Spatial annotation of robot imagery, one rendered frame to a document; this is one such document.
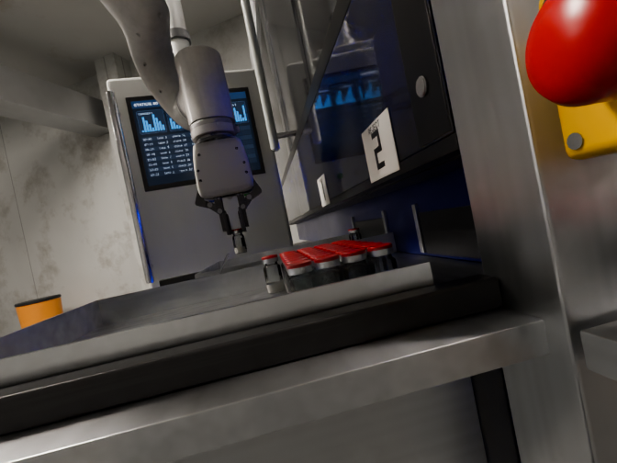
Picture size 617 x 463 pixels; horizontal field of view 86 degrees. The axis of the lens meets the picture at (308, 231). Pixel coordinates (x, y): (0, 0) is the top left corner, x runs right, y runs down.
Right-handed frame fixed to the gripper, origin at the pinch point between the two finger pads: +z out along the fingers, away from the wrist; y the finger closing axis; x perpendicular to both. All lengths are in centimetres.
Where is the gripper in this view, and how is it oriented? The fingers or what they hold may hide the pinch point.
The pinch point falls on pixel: (234, 222)
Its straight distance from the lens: 63.4
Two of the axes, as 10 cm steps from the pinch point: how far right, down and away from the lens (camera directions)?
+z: 2.2, 9.8, 0.2
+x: 1.4, -0.1, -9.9
